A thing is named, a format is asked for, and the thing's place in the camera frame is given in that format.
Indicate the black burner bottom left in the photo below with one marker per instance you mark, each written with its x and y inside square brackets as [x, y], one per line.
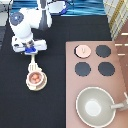
[82, 69]

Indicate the black burner bottom right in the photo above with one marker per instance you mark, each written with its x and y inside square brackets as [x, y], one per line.
[106, 68]

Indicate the black burner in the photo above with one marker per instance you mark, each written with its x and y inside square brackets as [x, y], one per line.
[106, 68]
[103, 51]
[82, 69]

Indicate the pink pot lid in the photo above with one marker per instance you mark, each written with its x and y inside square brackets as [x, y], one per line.
[83, 51]

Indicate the cream slotted spatula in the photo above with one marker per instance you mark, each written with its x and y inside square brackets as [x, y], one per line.
[33, 66]

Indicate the black burner top right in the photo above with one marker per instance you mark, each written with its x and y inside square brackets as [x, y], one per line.
[103, 51]

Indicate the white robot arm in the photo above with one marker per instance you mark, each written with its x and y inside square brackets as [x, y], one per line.
[25, 19]

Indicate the pink pot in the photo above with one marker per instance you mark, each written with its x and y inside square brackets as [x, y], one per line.
[35, 78]

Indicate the white and blue gripper body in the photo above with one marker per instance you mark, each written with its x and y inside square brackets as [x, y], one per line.
[28, 46]

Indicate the large grey wok pan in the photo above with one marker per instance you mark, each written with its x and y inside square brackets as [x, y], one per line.
[96, 107]

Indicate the cream round plate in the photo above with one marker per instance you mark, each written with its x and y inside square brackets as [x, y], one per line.
[41, 86]

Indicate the pink stove top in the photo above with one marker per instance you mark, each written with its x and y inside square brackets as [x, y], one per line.
[114, 84]

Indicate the black table mat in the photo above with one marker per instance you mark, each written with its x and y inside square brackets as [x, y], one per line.
[23, 108]

